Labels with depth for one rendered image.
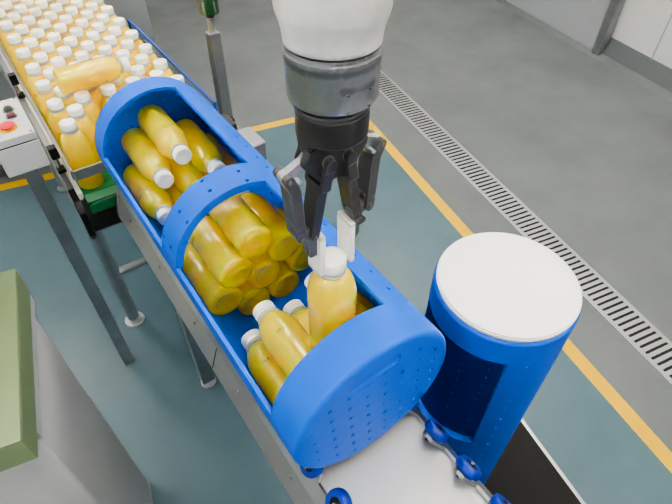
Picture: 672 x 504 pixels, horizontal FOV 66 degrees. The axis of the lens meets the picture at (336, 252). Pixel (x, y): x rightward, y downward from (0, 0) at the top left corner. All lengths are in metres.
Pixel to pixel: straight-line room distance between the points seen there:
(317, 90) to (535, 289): 0.71
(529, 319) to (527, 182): 2.13
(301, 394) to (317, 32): 0.45
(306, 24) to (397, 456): 0.72
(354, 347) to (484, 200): 2.28
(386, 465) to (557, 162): 2.62
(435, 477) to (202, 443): 1.21
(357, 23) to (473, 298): 0.68
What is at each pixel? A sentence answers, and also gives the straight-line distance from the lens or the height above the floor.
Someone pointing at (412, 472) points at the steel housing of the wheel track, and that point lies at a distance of 0.94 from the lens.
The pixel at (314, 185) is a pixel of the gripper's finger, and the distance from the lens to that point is 0.56.
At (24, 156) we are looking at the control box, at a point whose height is 1.05.
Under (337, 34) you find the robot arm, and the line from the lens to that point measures 0.44.
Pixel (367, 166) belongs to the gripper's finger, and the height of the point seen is 1.44.
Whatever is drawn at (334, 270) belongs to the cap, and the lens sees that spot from 0.66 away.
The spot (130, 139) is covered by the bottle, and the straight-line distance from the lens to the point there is 1.29.
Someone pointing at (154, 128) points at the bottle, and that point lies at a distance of 1.23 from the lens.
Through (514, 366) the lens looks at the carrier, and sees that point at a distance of 1.05.
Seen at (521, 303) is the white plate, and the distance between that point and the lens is 1.04.
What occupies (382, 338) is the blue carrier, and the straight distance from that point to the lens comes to 0.69.
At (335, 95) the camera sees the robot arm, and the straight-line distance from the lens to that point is 0.47.
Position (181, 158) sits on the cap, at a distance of 1.17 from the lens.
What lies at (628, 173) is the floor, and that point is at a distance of 3.42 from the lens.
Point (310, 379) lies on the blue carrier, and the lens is 0.69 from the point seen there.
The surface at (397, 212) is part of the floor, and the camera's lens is 2.73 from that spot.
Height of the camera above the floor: 1.80
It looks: 46 degrees down
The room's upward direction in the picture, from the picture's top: straight up
